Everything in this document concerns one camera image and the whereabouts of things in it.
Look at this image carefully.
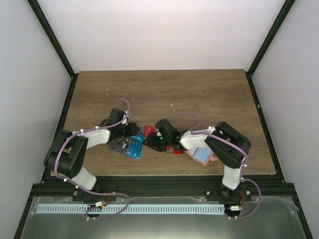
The light blue slotted cable duct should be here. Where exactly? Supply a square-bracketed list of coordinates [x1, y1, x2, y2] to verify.
[36, 204, 225, 215]

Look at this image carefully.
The black card pile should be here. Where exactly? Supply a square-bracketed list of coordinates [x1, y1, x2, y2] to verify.
[108, 137, 131, 155]

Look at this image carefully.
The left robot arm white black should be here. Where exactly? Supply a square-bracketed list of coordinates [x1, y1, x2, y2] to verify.
[44, 108, 140, 201]

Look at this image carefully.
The black frame post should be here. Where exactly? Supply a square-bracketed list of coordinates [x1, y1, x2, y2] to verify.
[248, 0, 297, 75]
[27, 0, 75, 78]

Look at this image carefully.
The lone red card magnetic stripe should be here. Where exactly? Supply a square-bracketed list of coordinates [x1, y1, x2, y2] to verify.
[173, 149, 184, 155]

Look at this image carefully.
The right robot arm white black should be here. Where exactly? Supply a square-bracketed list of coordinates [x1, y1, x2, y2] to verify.
[143, 119, 252, 201]

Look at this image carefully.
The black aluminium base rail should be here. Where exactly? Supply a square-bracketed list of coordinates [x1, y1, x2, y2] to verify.
[30, 175, 296, 197]

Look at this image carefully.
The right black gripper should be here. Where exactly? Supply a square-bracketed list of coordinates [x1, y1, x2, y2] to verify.
[143, 132, 171, 152]

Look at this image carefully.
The blue card pile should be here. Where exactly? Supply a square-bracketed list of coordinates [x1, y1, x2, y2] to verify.
[125, 133, 146, 159]

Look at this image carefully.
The pink leather card holder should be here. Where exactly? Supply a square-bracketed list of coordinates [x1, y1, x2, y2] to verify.
[185, 147, 218, 166]

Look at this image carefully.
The red VIP card pile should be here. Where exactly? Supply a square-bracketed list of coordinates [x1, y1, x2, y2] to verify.
[143, 125, 157, 137]

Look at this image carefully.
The right black frame post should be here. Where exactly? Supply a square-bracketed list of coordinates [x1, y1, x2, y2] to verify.
[248, 0, 297, 75]

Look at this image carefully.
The left black frame post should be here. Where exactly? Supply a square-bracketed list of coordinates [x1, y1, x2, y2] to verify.
[27, 0, 75, 78]

